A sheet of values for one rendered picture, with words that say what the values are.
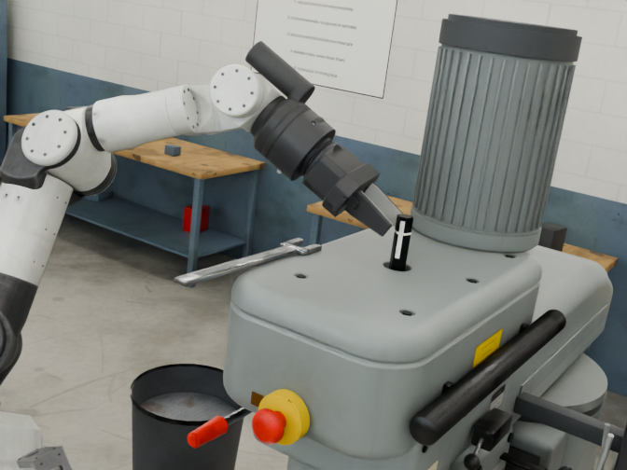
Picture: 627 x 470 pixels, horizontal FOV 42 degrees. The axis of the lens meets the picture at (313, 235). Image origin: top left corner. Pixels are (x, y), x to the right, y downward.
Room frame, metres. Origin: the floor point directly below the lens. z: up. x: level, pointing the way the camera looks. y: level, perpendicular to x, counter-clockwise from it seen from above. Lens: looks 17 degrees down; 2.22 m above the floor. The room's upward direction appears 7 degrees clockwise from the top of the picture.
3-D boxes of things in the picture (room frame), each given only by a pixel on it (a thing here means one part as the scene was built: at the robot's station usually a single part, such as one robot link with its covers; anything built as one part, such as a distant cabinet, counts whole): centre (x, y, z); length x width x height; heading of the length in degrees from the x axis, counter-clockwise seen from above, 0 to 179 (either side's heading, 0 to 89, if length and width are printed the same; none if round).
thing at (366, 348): (1.03, -0.12, 1.81); 0.47 x 0.26 x 0.16; 148
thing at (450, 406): (0.97, -0.26, 1.79); 0.45 x 0.04 x 0.04; 148
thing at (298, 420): (0.82, 0.01, 1.76); 0.06 x 0.02 x 0.06; 58
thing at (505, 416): (1.00, -0.26, 1.66); 0.12 x 0.04 x 0.04; 148
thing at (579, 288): (1.44, -0.38, 1.66); 0.80 x 0.23 x 0.20; 148
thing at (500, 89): (1.23, -0.25, 2.05); 0.20 x 0.20 x 0.32
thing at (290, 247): (0.95, 0.07, 1.89); 0.24 x 0.04 x 0.01; 146
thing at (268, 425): (0.80, 0.02, 1.76); 0.04 x 0.03 x 0.04; 58
